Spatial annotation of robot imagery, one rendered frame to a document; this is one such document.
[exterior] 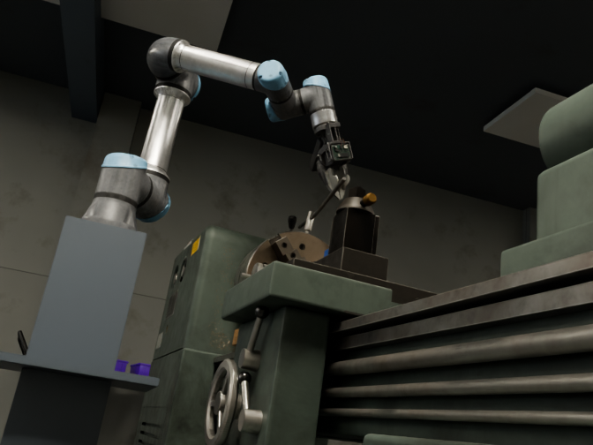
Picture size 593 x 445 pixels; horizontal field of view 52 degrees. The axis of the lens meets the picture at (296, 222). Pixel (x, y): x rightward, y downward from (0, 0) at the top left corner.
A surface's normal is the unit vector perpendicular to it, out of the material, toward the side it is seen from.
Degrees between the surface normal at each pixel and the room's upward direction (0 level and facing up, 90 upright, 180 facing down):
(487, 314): 90
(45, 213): 90
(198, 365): 90
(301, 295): 90
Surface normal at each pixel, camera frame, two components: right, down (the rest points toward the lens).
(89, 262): 0.29, -0.29
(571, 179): -0.92, -0.25
